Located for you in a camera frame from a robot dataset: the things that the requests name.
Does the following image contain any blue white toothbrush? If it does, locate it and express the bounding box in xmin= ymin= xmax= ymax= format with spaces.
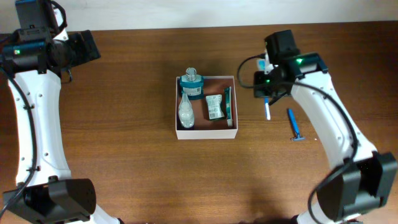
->
xmin=256 ymin=59 xmax=271 ymax=121

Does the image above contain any red green toothpaste tube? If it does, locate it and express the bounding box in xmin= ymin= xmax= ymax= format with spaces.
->
xmin=224 ymin=86 xmax=233 ymax=128

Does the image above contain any teal mouthwash bottle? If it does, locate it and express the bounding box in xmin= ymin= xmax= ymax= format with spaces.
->
xmin=178 ymin=67 xmax=204 ymax=100

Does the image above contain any clear soap pump bottle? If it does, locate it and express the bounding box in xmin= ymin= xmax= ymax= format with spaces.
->
xmin=178 ymin=92 xmax=195 ymax=129

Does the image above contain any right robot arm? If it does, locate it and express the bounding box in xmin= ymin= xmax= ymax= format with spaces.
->
xmin=254 ymin=30 xmax=397 ymax=223

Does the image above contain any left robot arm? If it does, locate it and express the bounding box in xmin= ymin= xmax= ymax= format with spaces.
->
xmin=1 ymin=0 xmax=121 ymax=223

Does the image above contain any blue disposable razor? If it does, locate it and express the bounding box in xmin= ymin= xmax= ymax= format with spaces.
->
xmin=287 ymin=108 xmax=305 ymax=141

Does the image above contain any white cardboard box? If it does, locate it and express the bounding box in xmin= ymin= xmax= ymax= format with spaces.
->
xmin=175 ymin=76 xmax=238 ymax=140

